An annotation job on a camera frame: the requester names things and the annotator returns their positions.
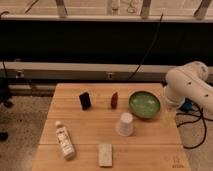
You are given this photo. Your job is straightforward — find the black hanging cable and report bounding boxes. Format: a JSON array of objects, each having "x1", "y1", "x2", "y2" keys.
[{"x1": 128, "y1": 13, "x2": 164, "y2": 82}]

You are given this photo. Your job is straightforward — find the black chair base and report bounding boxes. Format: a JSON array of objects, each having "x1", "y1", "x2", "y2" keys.
[{"x1": 0, "y1": 78, "x2": 13, "y2": 142}]

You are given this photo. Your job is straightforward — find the green bowl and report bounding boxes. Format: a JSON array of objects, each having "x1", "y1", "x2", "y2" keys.
[{"x1": 129, "y1": 91, "x2": 161, "y2": 119}]

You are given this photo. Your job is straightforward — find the white rectangular sponge block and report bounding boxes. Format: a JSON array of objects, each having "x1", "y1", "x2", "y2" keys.
[{"x1": 98, "y1": 144, "x2": 113, "y2": 167}]

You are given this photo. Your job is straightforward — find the blue connector box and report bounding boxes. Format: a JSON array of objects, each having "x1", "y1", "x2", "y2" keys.
[{"x1": 180, "y1": 99, "x2": 192, "y2": 112}]

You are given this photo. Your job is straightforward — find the dark red small object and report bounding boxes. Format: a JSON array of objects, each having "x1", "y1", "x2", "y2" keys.
[{"x1": 111, "y1": 92, "x2": 118, "y2": 109}]

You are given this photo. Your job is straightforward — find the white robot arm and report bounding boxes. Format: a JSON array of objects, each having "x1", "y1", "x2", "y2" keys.
[{"x1": 163, "y1": 61, "x2": 213, "y2": 114}]

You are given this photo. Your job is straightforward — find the black floor cables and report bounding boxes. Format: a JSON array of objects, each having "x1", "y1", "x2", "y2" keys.
[{"x1": 175, "y1": 99, "x2": 213, "y2": 150}]

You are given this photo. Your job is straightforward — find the black eraser block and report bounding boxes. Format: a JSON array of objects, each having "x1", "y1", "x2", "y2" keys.
[{"x1": 79, "y1": 92, "x2": 91, "y2": 110}]

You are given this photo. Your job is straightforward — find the white plastic bottle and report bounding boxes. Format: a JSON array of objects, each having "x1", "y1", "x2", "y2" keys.
[{"x1": 55, "y1": 121, "x2": 75, "y2": 160}]

